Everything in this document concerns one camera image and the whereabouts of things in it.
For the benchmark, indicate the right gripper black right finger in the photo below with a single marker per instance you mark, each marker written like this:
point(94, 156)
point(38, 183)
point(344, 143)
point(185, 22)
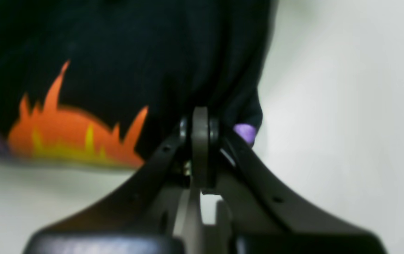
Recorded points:
point(267, 216)

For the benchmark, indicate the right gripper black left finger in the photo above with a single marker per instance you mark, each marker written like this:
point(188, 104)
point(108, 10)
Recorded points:
point(157, 211)

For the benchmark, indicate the black T-shirt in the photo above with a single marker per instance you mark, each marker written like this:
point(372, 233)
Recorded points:
point(105, 81)

